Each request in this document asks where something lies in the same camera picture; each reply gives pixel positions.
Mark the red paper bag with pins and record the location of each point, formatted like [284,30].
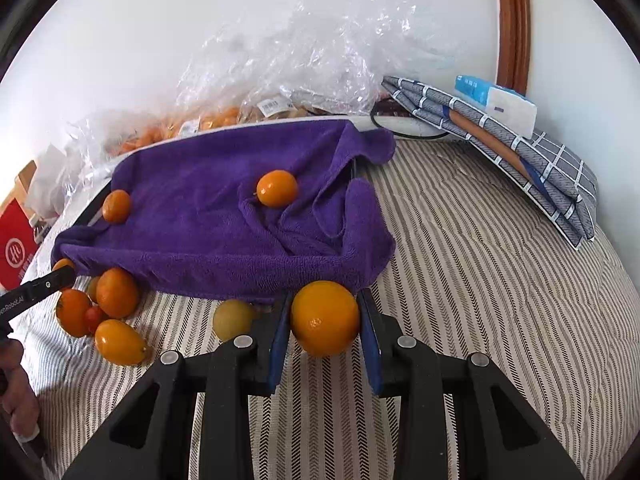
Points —
[17,245]

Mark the bagged pile of oranges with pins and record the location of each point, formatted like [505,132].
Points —
[150,135]

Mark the large orange mandarin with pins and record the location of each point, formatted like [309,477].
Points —
[325,317]

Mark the folded checked cloth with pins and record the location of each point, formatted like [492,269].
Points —
[550,160]

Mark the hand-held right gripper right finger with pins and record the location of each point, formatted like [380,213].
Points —
[372,360]

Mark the clear plastic bag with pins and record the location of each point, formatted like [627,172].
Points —
[90,135]

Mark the purple cloth-lined tray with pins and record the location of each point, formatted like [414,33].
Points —
[200,220]

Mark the bag of brown longans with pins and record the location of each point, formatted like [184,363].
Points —
[300,106]

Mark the person's left hand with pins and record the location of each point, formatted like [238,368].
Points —
[17,390]

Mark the small white box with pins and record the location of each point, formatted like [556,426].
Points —
[512,112]

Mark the small red tomato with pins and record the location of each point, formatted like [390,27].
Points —
[94,320]

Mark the brown wooden door frame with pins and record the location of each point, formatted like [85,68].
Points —
[512,25]

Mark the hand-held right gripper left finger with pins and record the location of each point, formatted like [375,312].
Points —
[277,355]

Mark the white plastic bag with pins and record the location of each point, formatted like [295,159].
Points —
[47,185]

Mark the crumpled clear plastic wrap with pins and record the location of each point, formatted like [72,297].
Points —
[325,45]

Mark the blue tissue pack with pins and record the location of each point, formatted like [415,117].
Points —
[472,89]

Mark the yellow-green mandarin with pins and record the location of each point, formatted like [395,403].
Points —
[232,319]
[92,289]

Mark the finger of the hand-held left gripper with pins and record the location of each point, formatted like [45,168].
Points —
[52,281]

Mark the striped mattress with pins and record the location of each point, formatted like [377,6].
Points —
[475,285]

